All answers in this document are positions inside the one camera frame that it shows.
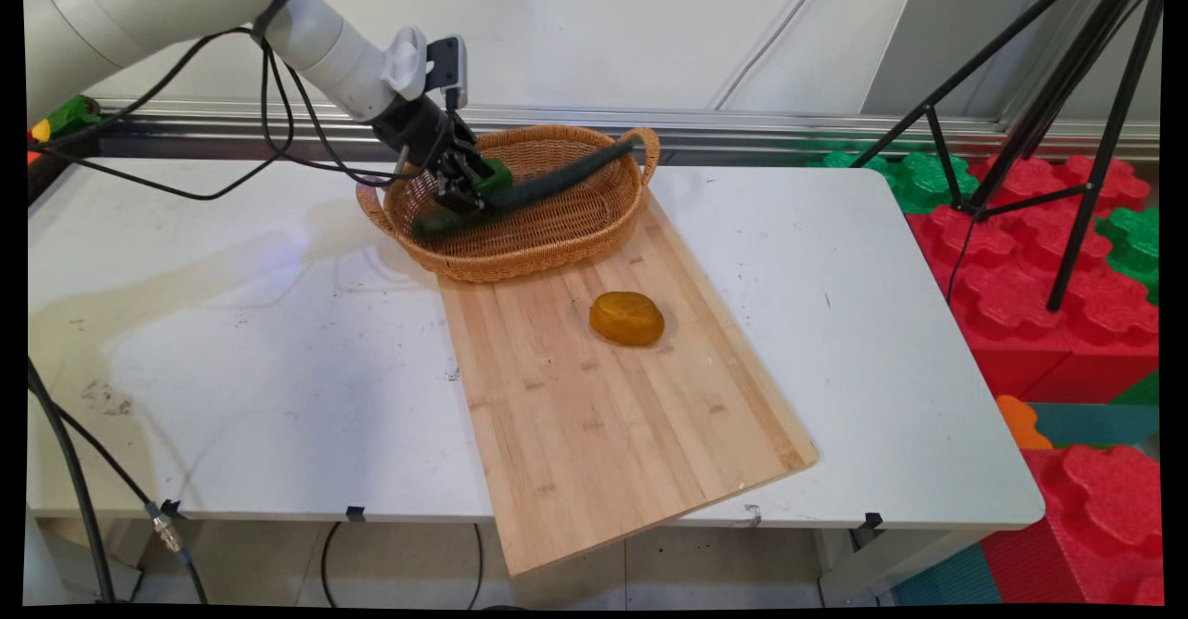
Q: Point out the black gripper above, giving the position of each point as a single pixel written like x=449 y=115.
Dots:
x=418 y=127

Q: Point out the dark green cucumber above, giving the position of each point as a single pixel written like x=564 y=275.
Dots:
x=557 y=178

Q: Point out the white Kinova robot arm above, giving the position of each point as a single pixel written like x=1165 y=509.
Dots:
x=139 y=6

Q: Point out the green bell pepper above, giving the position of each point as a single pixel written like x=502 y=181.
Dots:
x=501 y=176

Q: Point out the woven wicker basket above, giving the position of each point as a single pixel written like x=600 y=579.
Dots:
x=557 y=229

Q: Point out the brown potato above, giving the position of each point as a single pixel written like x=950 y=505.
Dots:
x=626 y=317

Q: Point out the wooden cutting board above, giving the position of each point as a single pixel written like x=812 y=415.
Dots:
x=613 y=433

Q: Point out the green toy piece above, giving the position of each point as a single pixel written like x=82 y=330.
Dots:
x=74 y=116

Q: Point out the orange toy piece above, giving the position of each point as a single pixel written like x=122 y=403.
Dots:
x=37 y=155

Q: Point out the green foam block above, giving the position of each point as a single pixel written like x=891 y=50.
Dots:
x=919 y=178
x=1137 y=248

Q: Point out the large red foam block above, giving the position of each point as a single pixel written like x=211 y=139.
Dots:
x=1012 y=313

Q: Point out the orange foam block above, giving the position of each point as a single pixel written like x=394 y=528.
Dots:
x=1021 y=424

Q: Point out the black tripod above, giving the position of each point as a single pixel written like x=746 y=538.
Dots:
x=1079 y=229

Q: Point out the teal foam mat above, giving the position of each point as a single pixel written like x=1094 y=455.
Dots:
x=1104 y=424

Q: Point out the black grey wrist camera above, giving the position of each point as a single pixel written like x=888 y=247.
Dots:
x=445 y=62

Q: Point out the white ribbed camera mount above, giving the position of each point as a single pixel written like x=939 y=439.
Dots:
x=408 y=62

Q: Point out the aluminium wall rail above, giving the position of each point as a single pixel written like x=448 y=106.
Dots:
x=789 y=127

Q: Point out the white table leg frame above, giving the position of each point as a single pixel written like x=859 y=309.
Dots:
x=882 y=563

